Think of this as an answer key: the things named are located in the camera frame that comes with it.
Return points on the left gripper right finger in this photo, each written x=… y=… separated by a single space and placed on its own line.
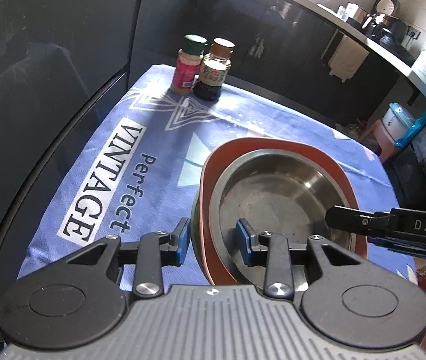
x=284 y=263

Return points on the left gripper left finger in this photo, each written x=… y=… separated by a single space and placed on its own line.
x=151 y=253

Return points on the pink plastic bowl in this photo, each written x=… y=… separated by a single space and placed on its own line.
x=215 y=164

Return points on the stainless steel bowl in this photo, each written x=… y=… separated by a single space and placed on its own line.
x=278 y=191

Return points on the pink plastic stool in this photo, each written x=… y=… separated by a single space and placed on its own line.
x=384 y=144

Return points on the blue patterned tablecloth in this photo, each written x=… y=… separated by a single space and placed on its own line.
x=140 y=170

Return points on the white rice cooker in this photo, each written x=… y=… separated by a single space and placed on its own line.
x=397 y=121

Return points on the brown cap sauce bottle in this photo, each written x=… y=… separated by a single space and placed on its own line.
x=214 y=69

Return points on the green cap spice jar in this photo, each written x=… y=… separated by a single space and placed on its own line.
x=187 y=64

